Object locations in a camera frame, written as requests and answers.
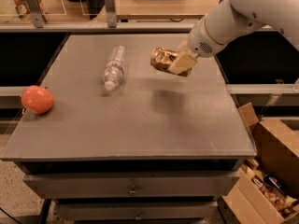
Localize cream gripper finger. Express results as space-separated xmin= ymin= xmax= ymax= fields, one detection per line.
xmin=177 ymin=35 xmax=190 ymax=53
xmin=168 ymin=52 xmax=197 ymax=75

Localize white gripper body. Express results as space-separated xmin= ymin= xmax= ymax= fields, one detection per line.
xmin=187 ymin=15 xmax=228 ymax=58

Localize crushed orange soda can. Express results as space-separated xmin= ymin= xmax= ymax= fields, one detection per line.
xmin=150 ymin=47 xmax=192 ymax=77

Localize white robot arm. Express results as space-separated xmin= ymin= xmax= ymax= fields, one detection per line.
xmin=168 ymin=0 xmax=299 ymax=75

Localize blue pepsi can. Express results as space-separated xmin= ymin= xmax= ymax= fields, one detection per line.
xmin=263 ymin=175 xmax=283 ymax=191

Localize red apple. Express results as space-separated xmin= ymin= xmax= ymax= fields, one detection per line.
xmin=21 ymin=85 xmax=54 ymax=114

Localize clear plastic water bottle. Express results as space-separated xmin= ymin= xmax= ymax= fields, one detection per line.
xmin=102 ymin=46 xmax=126 ymax=91

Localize grey cabinet with drawers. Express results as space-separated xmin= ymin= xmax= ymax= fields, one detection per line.
xmin=0 ymin=32 xmax=258 ymax=224

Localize upper drawer with knob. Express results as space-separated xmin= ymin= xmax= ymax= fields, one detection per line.
xmin=23 ymin=171 xmax=239 ymax=200

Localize drawer with knob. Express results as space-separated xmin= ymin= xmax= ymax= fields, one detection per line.
xmin=23 ymin=171 xmax=239 ymax=200
xmin=56 ymin=202 xmax=218 ymax=221

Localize open cardboard box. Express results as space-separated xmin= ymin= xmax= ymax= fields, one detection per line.
xmin=222 ymin=104 xmax=299 ymax=224

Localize lower drawer with knob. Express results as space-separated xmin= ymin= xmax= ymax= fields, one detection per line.
xmin=56 ymin=202 xmax=218 ymax=221

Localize snack packets in box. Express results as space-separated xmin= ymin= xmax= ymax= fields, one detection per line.
xmin=245 ymin=159 xmax=299 ymax=217

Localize middle metal bracket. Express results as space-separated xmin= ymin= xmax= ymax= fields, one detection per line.
xmin=104 ymin=0 xmax=118 ymax=28

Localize left metal bracket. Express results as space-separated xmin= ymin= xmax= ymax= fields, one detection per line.
xmin=25 ymin=0 xmax=47 ymax=28

